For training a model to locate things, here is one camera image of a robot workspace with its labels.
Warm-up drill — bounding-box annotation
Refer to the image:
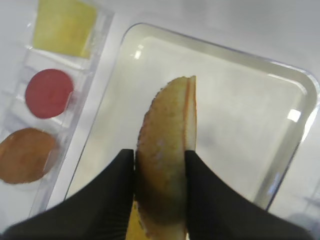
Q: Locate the brown bun in left rack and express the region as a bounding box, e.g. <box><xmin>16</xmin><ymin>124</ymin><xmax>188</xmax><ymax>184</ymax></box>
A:
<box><xmin>0</xmin><ymin>127</ymin><xmax>56</xmax><ymax>184</ymax></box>

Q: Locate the yellow cheese slice in rack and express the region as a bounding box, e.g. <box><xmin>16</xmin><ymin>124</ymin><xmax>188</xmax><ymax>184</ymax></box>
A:
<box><xmin>32</xmin><ymin>0</ymin><xmax>98</xmax><ymax>58</ymax></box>

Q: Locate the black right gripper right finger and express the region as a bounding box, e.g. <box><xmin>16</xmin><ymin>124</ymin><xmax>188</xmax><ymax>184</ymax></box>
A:
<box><xmin>184</xmin><ymin>150</ymin><xmax>313</xmax><ymax>240</ymax></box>

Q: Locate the sesame top bun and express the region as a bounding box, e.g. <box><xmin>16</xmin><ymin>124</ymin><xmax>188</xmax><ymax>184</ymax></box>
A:
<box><xmin>135</xmin><ymin>76</ymin><xmax>197</xmax><ymax>240</ymax></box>

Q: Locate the red tomato slice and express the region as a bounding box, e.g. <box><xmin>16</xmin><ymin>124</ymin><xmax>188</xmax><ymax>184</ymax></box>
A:
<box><xmin>25</xmin><ymin>68</ymin><xmax>74</xmax><ymax>119</ymax></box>

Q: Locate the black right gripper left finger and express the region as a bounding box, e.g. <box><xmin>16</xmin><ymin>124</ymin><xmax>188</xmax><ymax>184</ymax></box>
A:
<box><xmin>0</xmin><ymin>149</ymin><xmax>135</xmax><ymax>240</ymax></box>

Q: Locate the white metal tray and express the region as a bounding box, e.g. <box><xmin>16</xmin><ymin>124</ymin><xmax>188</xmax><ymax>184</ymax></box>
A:
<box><xmin>67</xmin><ymin>24</ymin><xmax>319</xmax><ymax>209</ymax></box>

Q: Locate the yellow cheese in burger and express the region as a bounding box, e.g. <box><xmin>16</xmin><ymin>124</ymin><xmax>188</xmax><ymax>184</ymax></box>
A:
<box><xmin>125</xmin><ymin>200</ymin><xmax>148</xmax><ymax>240</ymax></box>

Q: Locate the clear acrylic left food rack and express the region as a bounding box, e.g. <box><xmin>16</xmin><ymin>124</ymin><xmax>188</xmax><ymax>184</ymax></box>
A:
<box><xmin>0</xmin><ymin>0</ymin><xmax>113</xmax><ymax>229</ymax></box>

